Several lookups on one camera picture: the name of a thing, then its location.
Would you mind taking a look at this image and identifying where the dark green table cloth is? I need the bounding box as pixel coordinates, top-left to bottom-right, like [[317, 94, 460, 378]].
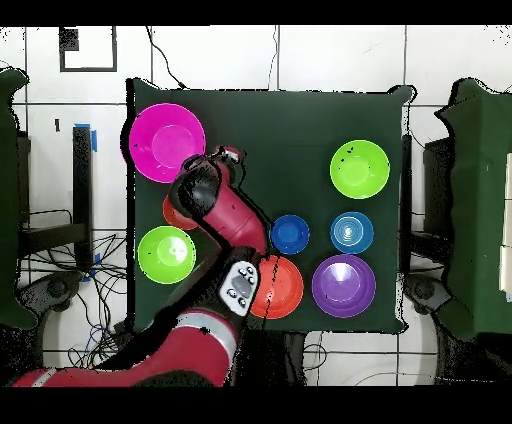
[[126, 77, 413, 335]]

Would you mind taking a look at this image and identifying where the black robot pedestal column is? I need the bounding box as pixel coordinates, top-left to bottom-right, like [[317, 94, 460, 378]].
[[235, 319, 309, 387]]

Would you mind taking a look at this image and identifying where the black office chair base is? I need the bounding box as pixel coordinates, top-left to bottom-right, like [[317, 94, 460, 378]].
[[17, 271, 85, 321], [403, 273, 453, 317]]

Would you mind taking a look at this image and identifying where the green cloth side table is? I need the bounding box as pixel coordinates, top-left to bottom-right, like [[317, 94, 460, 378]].
[[435, 77, 512, 341], [0, 67, 39, 331]]

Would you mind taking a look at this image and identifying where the black floor frame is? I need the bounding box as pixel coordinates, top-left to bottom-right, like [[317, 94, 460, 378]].
[[58, 26, 118, 73]]

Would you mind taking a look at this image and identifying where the small translucent orange bowl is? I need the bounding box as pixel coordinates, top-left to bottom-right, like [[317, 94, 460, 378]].
[[161, 194, 200, 232]]

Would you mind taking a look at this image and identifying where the light blue translucent bowl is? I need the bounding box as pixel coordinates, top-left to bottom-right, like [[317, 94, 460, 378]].
[[330, 211, 375, 256]]

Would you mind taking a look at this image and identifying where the large green bowl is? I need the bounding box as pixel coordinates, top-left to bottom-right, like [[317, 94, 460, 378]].
[[136, 225, 197, 286], [329, 139, 391, 200]]

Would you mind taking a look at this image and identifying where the black floor cable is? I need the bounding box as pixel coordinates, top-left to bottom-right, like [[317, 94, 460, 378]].
[[144, 26, 189, 90]]

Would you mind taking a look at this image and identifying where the purple bowl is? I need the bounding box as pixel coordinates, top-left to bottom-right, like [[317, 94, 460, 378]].
[[311, 254, 377, 319]]

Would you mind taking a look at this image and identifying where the tangle of floor cables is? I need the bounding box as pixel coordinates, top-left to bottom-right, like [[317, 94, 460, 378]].
[[19, 207, 137, 381]]

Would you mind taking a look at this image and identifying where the small dark blue bowl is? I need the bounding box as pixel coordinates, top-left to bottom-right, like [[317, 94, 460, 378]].
[[269, 214, 311, 256]]

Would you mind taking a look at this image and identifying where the large orange bowl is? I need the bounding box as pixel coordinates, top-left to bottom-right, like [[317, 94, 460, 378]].
[[249, 254, 305, 320]]

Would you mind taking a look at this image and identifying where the large pink bowl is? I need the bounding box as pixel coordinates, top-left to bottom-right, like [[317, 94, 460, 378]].
[[127, 102, 207, 184]]

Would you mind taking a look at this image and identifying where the blue tape strip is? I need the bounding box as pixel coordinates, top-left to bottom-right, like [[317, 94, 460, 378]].
[[74, 122, 98, 153]]

